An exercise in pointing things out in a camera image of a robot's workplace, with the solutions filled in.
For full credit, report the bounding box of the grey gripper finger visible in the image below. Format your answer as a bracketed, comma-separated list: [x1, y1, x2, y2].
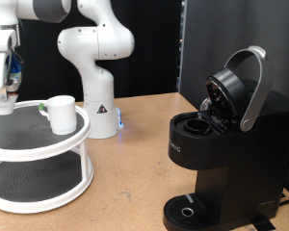
[0, 87, 10, 102]

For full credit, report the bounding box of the Keurig lid with silver handle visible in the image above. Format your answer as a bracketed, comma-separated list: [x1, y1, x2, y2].
[200, 45, 275, 133]

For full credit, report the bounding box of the black Keurig coffee machine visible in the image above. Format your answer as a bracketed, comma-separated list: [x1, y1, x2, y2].
[162, 45, 289, 231]

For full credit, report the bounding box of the white mug with green tape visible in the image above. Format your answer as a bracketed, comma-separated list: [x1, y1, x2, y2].
[38, 94, 78, 136]

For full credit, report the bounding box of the white two-tier turntable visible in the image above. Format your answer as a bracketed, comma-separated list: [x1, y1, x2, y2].
[0, 99, 95, 215]

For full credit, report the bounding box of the black backdrop curtain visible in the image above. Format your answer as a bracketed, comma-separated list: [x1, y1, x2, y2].
[15, 0, 184, 104]

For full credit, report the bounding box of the perforated metal upright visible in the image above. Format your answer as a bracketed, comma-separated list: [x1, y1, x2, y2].
[176, 0, 188, 92]

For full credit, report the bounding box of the black drip tray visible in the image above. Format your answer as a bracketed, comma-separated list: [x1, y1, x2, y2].
[162, 192, 218, 231]

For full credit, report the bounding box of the dark grey partition panel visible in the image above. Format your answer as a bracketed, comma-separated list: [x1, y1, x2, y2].
[178, 0, 289, 201]

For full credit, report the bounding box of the black camera cable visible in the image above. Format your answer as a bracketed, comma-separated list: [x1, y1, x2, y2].
[5, 47, 25, 85]

